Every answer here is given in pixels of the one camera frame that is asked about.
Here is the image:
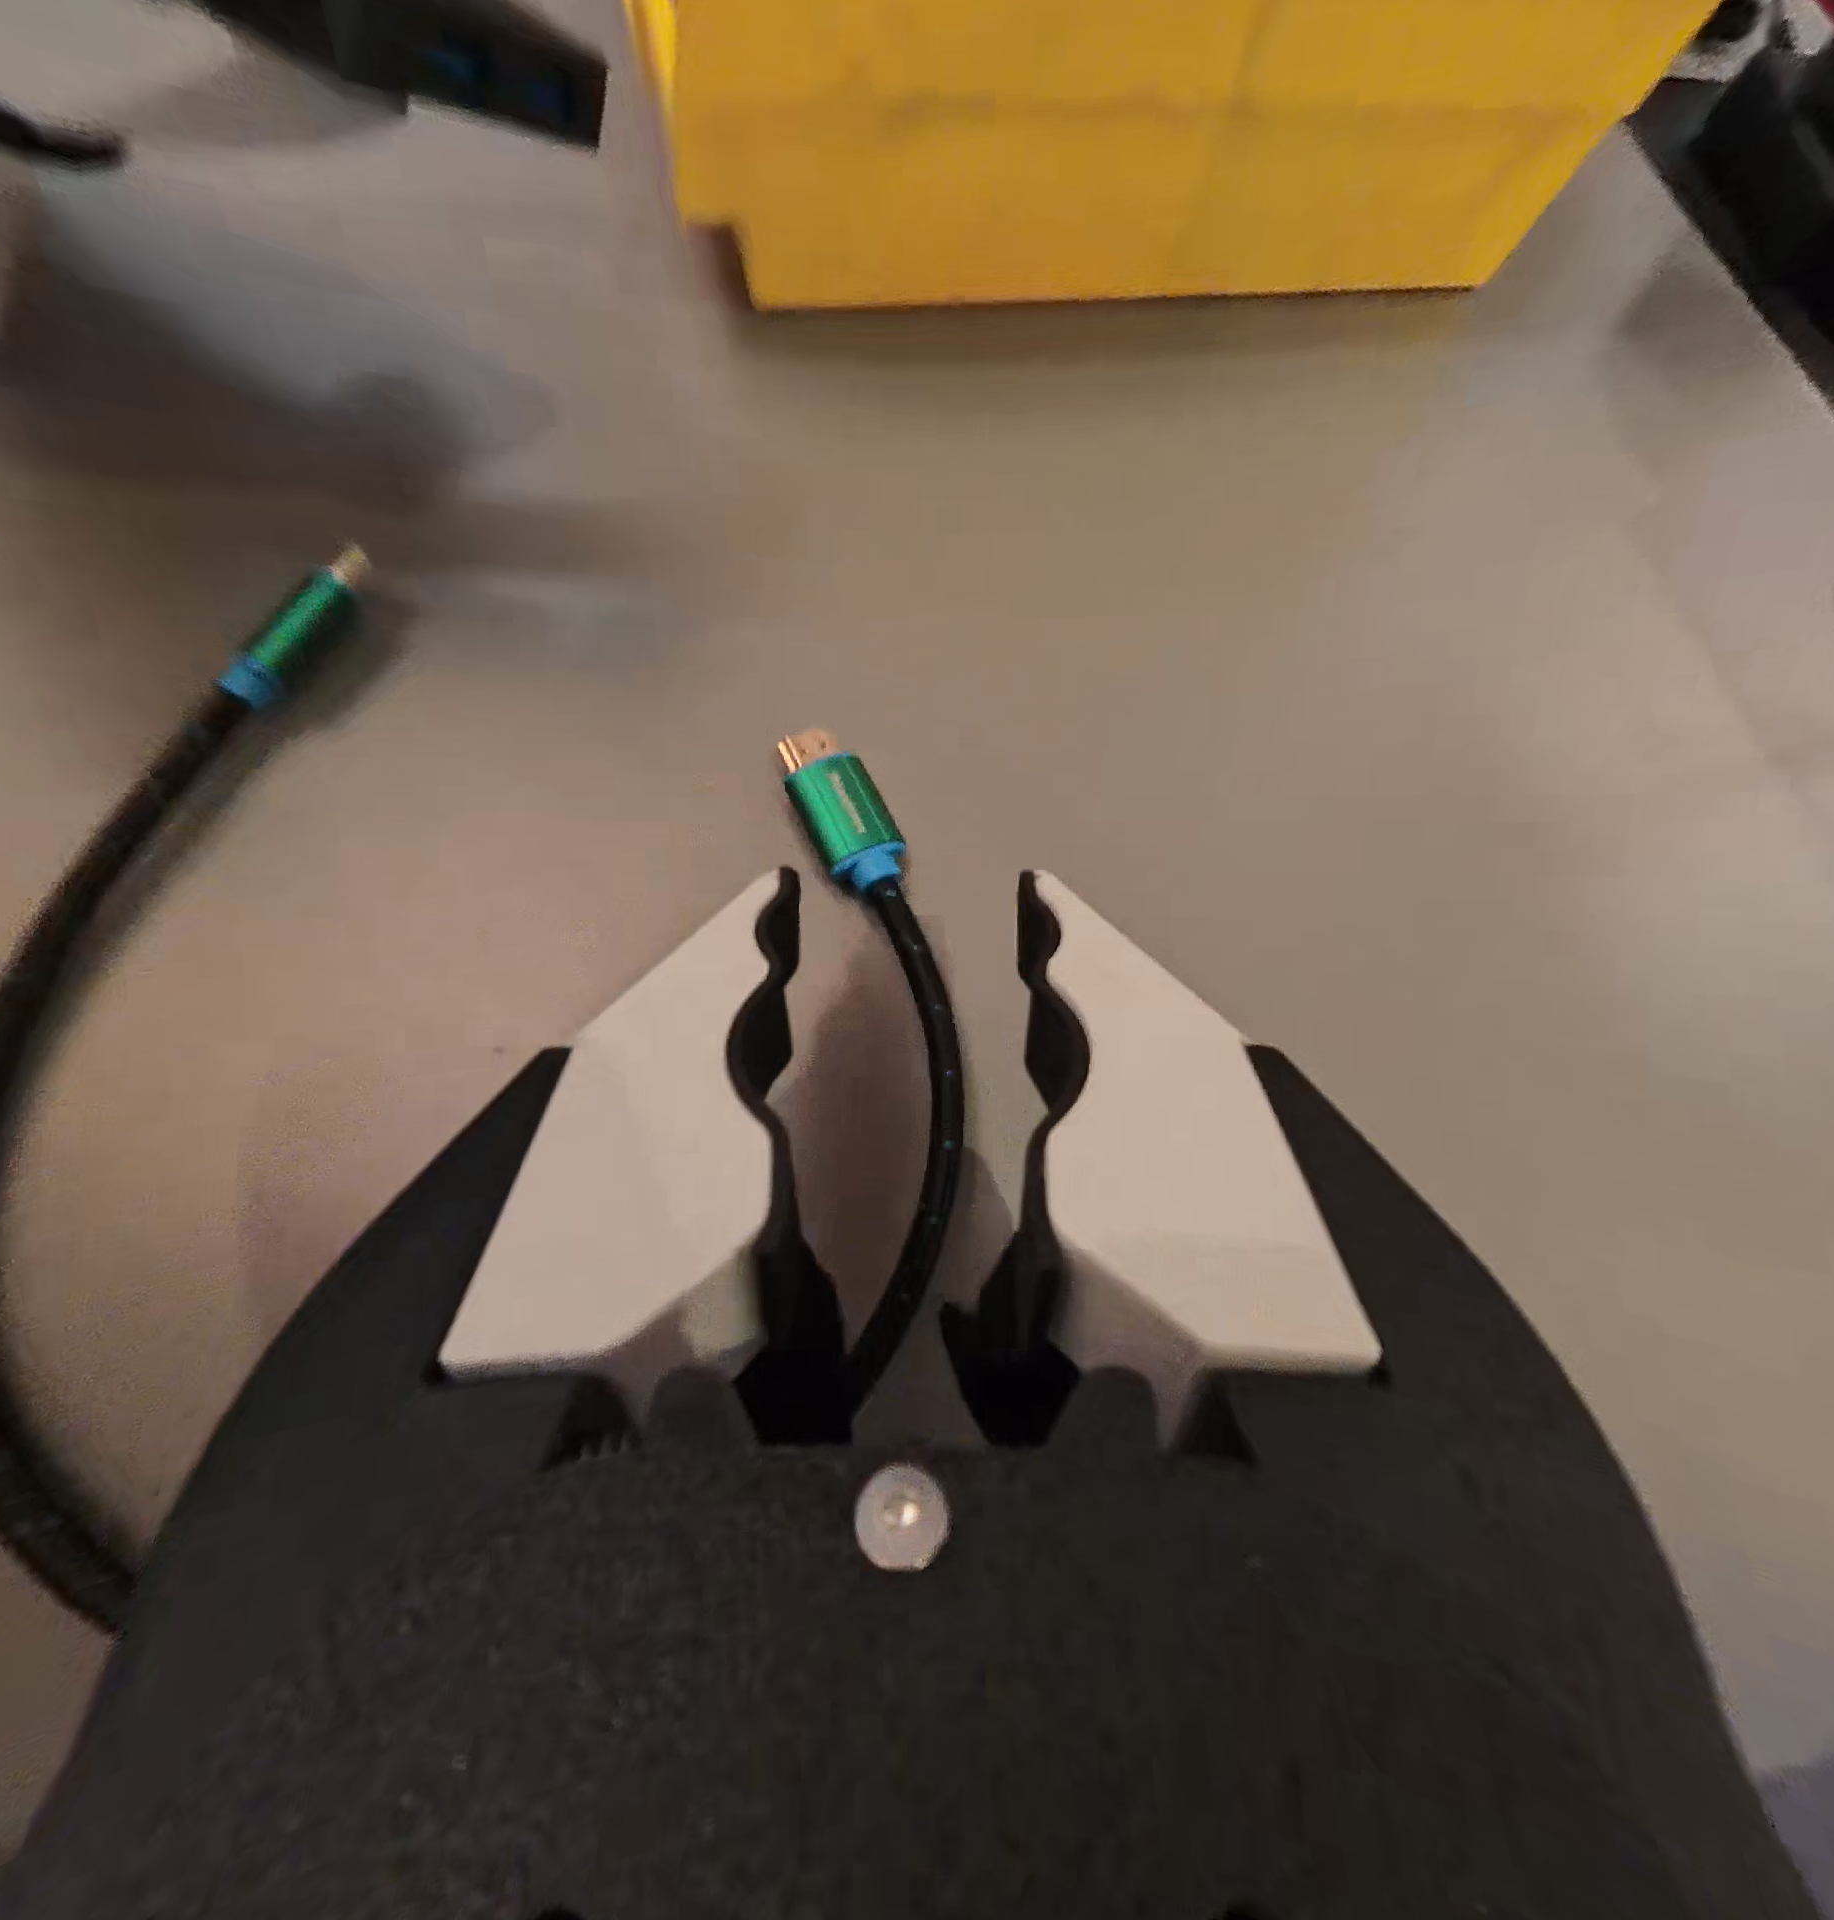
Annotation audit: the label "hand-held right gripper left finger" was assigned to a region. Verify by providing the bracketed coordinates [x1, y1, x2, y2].
[434, 865, 851, 1446]

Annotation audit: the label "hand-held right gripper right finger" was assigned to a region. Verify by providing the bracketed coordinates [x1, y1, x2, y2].
[937, 865, 1387, 1450]

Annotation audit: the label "black hdmi cable green plugs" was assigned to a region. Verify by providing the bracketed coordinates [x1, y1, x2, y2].
[0, 541, 967, 1639]

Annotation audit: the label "yellow box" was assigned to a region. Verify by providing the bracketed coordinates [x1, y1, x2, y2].
[624, 0, 1725, 312]

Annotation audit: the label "black hub with blue ports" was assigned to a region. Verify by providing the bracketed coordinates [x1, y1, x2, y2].
[204, 0, 613, 150]

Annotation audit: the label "black equipment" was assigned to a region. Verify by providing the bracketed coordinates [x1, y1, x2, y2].
[1627, 0, 1834, 384]

